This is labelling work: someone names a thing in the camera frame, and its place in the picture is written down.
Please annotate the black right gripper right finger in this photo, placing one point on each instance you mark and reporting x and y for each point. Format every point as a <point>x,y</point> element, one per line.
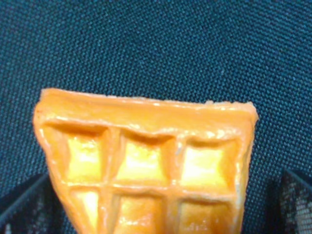
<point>290,206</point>

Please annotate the orange waffle piece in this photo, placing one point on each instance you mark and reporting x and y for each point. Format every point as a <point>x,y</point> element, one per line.
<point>127,165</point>

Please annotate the black table cloth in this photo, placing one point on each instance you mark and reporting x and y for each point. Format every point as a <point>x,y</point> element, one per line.
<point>188,50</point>

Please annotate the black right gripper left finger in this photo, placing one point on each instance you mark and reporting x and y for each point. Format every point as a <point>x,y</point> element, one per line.
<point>31,208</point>

